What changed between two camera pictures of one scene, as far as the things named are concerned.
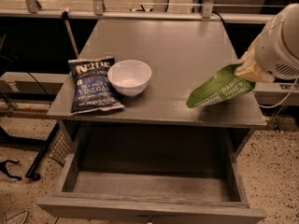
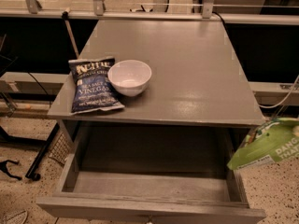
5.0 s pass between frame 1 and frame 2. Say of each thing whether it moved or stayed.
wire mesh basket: stayed
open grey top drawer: stayed
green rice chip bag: moved
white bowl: stayed
